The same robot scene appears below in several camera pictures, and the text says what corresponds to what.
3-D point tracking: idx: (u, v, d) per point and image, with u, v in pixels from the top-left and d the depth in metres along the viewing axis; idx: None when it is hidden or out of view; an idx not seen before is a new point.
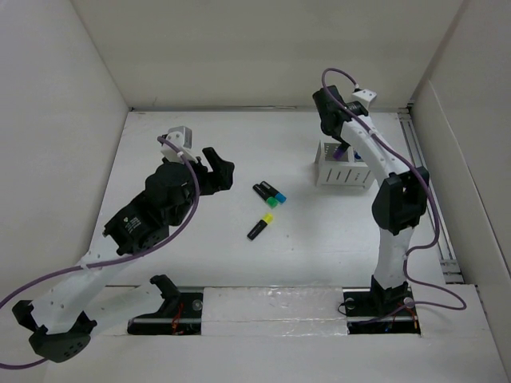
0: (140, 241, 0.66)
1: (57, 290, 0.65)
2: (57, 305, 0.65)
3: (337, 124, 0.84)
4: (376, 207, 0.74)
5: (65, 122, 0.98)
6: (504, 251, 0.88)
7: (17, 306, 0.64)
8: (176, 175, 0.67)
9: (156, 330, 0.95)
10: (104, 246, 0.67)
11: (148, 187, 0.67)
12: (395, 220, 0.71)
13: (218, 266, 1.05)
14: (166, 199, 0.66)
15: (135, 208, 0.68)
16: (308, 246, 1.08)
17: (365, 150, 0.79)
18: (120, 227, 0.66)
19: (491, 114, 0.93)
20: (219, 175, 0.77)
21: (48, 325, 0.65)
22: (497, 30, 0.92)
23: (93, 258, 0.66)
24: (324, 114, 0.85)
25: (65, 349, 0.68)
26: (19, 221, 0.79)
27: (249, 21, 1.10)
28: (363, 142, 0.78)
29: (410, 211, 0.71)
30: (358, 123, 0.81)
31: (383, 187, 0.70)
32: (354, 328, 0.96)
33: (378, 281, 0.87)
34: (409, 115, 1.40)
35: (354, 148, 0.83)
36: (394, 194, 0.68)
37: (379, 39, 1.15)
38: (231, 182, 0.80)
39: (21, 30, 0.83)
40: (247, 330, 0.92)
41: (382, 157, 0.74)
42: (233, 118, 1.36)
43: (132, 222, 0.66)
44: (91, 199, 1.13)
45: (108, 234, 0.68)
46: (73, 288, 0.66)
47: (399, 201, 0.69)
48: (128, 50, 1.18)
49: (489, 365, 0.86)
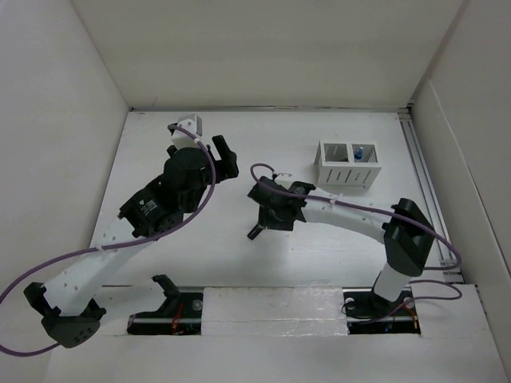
0: (155, 223, 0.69)
1: (71, 272, 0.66)
2: (70, 286, 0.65)
3: (295, 212, 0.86)
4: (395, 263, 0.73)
5: (66, 123, 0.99)
6: (505, 252, 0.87)
7: (29, 289, 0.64)
8: (194, 159, 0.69)
9: (156, 331, 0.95)
10: (119, 227, 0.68)
11: (165, 171, 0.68)
12: (421, 262, 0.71)
13: (217, 266, 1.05)
14: (184, 182, 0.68)
15: (152, 191, 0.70)
16: (308, 246, 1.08)
17: (338, 219, 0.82)
18: (136, 211, 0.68)
19: (493, 113, 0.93)
20: (228, 163, 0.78)
21: (61, 308, 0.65)
22: (497, 29, 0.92)
23: (107, 239, 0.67)
24: (279, 208, 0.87)
25: (76, 335, 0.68)
26: (18, 220, 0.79)
27: (248, 21, 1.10)
28: (334, 213, 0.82)
29: (424, 246, 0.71)
30: (313, 201, 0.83)
31: (389, 242, 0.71)
32: (354, 328, 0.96)
33: (378, 294, 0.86)
34: (409, 115, 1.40)
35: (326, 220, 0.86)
36: (402, 242, 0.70)
37: (378, 38, 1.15)
38: (238, 170, 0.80)
39: (22, 30, 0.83)
40: (247, 331, 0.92)
41: (362, 216, 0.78)
42: (232, 118, 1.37)
43: (148, 205, 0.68)
44: (91, 199, 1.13)
45: (123, 217, 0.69)
46: (89, 270, 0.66)
47: (409, 246, 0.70)
48: (129, 51, 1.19)
49: (489, 365, 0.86)
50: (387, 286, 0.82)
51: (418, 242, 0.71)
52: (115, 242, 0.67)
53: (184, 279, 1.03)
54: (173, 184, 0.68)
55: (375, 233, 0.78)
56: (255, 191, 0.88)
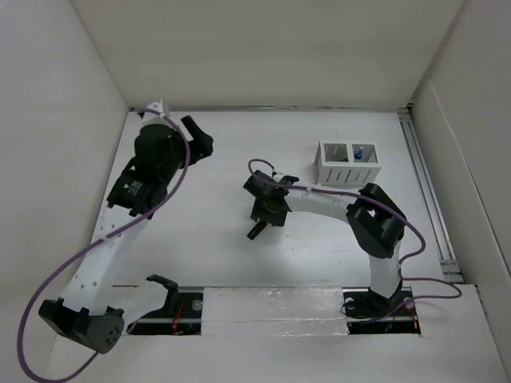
0: (147, 200, 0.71)
1: (83, 271, 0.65)
2: (89, 284, 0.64)
3: (283, 203, 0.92)
4: (363, 242, 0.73)
5: (66, 123, 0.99)
6: (504, 252, 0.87)
7: (43, 307, 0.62)
8: (159, 131, 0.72)
9: (155, 330, 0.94)
10: (115, 215, 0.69)
11: (137, 151, 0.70)
12: (388, 243, 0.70)
13: (217, 266, 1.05)
14: (158, 155, 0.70)
15: (130, 175, 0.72)
16: (308, 246, 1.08)
17: (316, 205, 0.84)
18: (123, 194, 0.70)
19: (492, 113, 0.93)
20: (202, 140, 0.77)
21: (89, 306, 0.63)
22: (497, 29, 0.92)
23: (107, 228, 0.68)
24: (267, 199, 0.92)
25: (108, 337, 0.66)
26: (18, 221, 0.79)
27: (248, 21, 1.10)
28: (310, 200, 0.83)
29: (390, 228, 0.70)
30: (293, 191, 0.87)
31: (352, 221, 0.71)
32: (354, 328, 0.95)
33: (375, 291, 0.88)
34: (409, 114, 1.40)
35: (308, 210, 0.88)
36: (366, 223, 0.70)
37: (378, 39, 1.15)
38: (212, 149, 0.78)
39: (21, 30, 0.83)
40: (247, 331, 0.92)
41: (331, 199, 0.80)
42: (232, 118, 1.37)
43: (134, 186, 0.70)
44: (91, 199, 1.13)
45: (113, 205, 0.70)
46: (101, 262, 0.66)
47: (374, 226, 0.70)
48: (129, 51, 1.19)
49: (489, 365, 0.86)
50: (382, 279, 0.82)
51: (385, 224, 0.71)
52: (116, 227, 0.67)
53: (184, 279, 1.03)
54: (149, 159, 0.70)
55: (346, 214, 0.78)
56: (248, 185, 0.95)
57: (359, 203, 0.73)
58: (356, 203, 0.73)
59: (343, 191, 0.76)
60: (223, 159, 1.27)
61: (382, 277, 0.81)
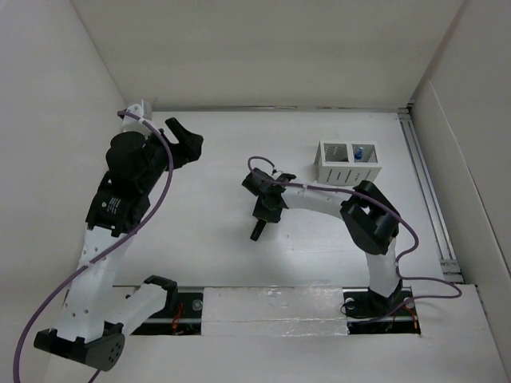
0: (128, 216, 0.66)
1: (71, 300, 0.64)
2: (81, 313, 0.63)
3: (279, 200, 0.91)
4: (358, 238, 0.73)
5: (66, 123, 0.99)
6: (504, 252, 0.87)
7: (38, 339, 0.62)
8: (133, 141, 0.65)
9: (155, 330, 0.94)
10: (97, 238, 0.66)
11: (109, 166, 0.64)
12: (380, 239, 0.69)
13: (217, 266, 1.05)
14: (133, 167, 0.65)
15: (106, 191, 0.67)
16: (308, 247, 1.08)
17: (312, 202, 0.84)
18: (102, 213, 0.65)
19: (492, 113, 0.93)
20: (187, 147, 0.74)
21: (83, 334, 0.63)
22: (497, 29, 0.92)
23: (91, 253, 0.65)
24: (265, 197, 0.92)
25: (108, 355, 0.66)
26: (18, 221, 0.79)
27: (248, 21, 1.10)
28: (306, 197, 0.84)
29: (384, 225, 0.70)
30: (290, 187, 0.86)
31: (346, 218, 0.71)
32: (354, 328, 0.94)
33: (375, 290, 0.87)
34: (409, 114, 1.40)
35: (305, 207, 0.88)
36: (358, 219, 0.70)
37: (378, 39, 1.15)
38: (199, 152, 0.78)
39: (21, 31, 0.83)
40: (247, 331, 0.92)
41: (327, 196, 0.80)
42: (232, 118, 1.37)
43: (112, 203, 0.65)
44: (91, 199, 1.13)
45: (94, 226, 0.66)
46: (90, 289, 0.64)
47: (369, 223, 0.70)
48: (129, 51, 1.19)
49: (489, 365, 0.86)
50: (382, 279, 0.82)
51: (379, 221, 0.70)
52: (100, 251, 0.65)
53: (184, 278, 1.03)
54: (124, 174, 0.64)
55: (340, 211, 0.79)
56: (247, 183, 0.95)
57: (354, 200, 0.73)
58: (351, 199, 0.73)
59: (338, 188, 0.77)
60: (223, 159, 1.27)
61: (382, 276, 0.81)
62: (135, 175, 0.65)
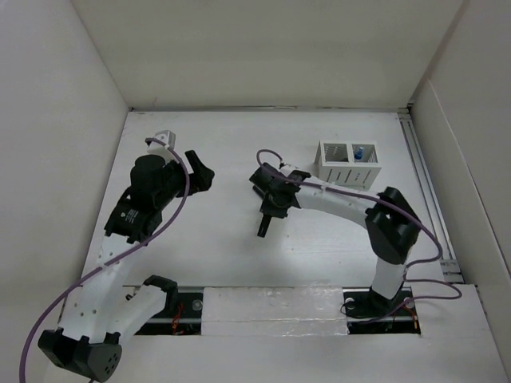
0: (144, 228, 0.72)
1: (81, 299, 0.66)
2: (89, 312, 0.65)
3: (291, 198, 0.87)
4: (378, 246, 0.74)
5: (66, 123, 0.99)
6: (504, 252, 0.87)
7: (43, 337, 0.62)
8: (155, 162, 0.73)
9: (154, 331, 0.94)
10: (112, 243, 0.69)
11: (132, 181, 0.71)
12: (402, 250, 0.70)
13: (216, 265, 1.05)
14: (153, 184, 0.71)
15: (126, 204, 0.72)
16: (309, 246, 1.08)
17: (331, 206, 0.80)
18: (120, 223, 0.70)
19: (492, 113, 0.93)
20: (200, 177, 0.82)
21: (88, 334, 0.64)
22: (497, 30, 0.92)
23: (105, 257, 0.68)
24: (277, 194, 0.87)
25: (106, 365, 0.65)
26: (18, 221, 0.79)
27: (248, 21, 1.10)
28: (326, 200, 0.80)
29: (407, 234, 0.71)
30: (306, 187, 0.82)
31: (370, 226, 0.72)
32: (354, 328, 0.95)
33: (378, 290, 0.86)
34: (409, 115, 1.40)
35: (321, 210, 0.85)
36: (382, 227, 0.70)
37: (379, 39, 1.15)
38: (210, 185, 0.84)
39: (21, 30, 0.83)
40: (248, 331, 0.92)
41: (348, 202, 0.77)
42: (232, 118, 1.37)
43: (130, 215, 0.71)
44: (91, 199, 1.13)
45: (111, 234, 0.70)
46: (101, 290, 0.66)
47: (392, 232, 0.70)
48: (128, 51, 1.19)
49: (489, 365, 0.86)
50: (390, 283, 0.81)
51: (402, 230, 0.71)
52: (114, 255, 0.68)
53: (184, 278, 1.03)
54: (144, 190, 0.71)
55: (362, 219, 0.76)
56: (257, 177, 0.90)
57: (378, 208, 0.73)
58: (375, 207, 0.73)
59: (361, 193, 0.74)
60: (223, 159, 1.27)
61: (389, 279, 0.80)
62: (153, 191, 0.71)
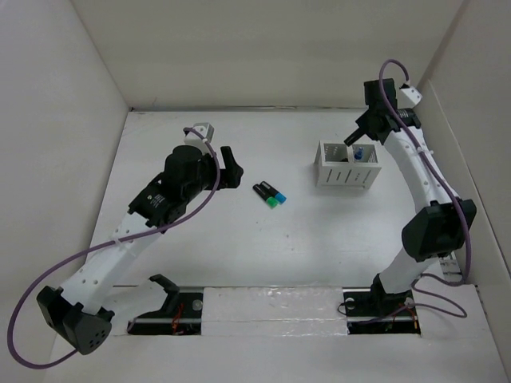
0: (165, 215, 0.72)
1: (89, 268, 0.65)
2: (89, 282, 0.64)
3: (382, 130, 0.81)
4: (409, 231, 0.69)
5: (66, 123, 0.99)
6: (505, 252, 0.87)
7: (44, 291, 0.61)
8: (192, 153, 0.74)
9: (156, 330, 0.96)
10: (132, 221, 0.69)
11: (167, 167, 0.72)
12: (425, 250, 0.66)
13: (216, 265, 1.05)
14: (185, 175, 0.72)
15: (155, 187, 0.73)
16: (309, 246, 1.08)
17: (408, 167, 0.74)
18: (145, 203, 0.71)
19: (493, 113, 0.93)
20: (231, 173, 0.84)
21: (83, 302, 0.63)
22: (497, 30, 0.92)
23: (121, 232, 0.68)
24: (375, 116, 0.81)
25: (91, 338, 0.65)
26: (18, 221, 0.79)
27: (248, 21, 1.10)
28: (409, 159, 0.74)
29: (443, 244, 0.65)
30: (407, 135, 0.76)
31: (421, 212, 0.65)
32: (354, 328, 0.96)
33: (384, 284, 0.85)
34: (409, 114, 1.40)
35: (396, 160, 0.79)
36: (432, 222, 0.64)
37: (379, 39, 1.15)
38: (239, 181, 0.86)
39: (21, 30, 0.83)
40: (247, 331, 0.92)
41: (427, 181, 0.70)
42: (232, 118, 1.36)
43: (156, 199, 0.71)
44: (91, 199, 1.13)
45: (133, 211, 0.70)
46: (108, 262, 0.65)
47: (435, 232, 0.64)
48: (129, 50, 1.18)
49: (489, 365, 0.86)
50: (397, 279, 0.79)
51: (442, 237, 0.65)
52: (130, 233, 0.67)
53: (184, 278, 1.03)
54: (174, 179, 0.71)
55: (422, 203, 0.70)
56: (371, 88, 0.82)
57: (444, 207, 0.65)
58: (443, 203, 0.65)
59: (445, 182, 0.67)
60: None
61: (396, 275, 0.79)
62: (183, 182, 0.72)
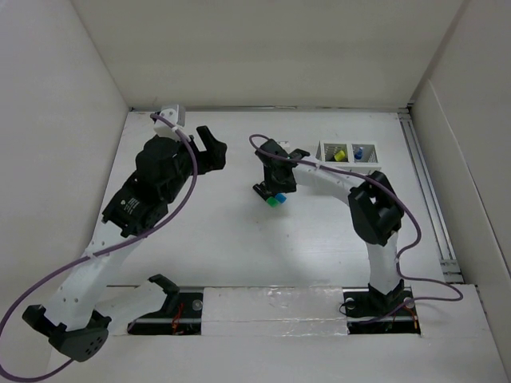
0: (143, 220, 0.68)
1: (66, 286, 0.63)
2: (69, 301, 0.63)
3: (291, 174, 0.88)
4: (358, 225, 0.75)
5: (65, 123, 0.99)
6: (504, 252, 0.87)
7: (26, 312, 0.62)
8: (165, 148, 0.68)
9: (155, 329, 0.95)
10: (106, 232, 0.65)
11: (139, 167, 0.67)
12: (380, 230, 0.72)
13: (216, 266, 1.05)
14: (159, 174, 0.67)
15: (131, 189, 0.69)
16: (306, 247, 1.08)
17: (321, 183, 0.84)
18: (119, 210, 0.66)
19: (492, 113, 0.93)
20: (214, 154, 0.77)
21: (66, 322, 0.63)
22: (497, 30, 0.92)
23: (97, 246, 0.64)
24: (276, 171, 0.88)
25: (85, 347, 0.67)
26: (18, 222, 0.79)
27: (247, 21, 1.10)
28: (317, 177, 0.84)
29: (389, 217, 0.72)
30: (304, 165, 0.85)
31: (352, 203, 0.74)
32: (354, 328, 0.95)
33: (374, 286, 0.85)
34: (409, 115, 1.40)
35: (310, 184, 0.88)
36: (363, 204, 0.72)
37: (379, 39, 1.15)
38: (223, 161, 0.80)
39: (21, 29, 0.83)
40: (247, 330, 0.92)
41: (337, 179, 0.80)
42: (232, 118, 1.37)
43: (131, 203, 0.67)
44: (91, 198, 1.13)
45: (108, 220, 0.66)
46: (85, 280, 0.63)
47: (371, 211, 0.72)
48: (129, 50, 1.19)
49: (489, 365, 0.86)
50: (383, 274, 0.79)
51: (382, 211, 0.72)
52: (105, 246, 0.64)
53: (184, 278, 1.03)
54: (149, 179, 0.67)
55: None
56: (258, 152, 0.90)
57: (363, 187, 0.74)
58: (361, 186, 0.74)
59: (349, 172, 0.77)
60: None
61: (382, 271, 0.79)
62: (159, 183, 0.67)
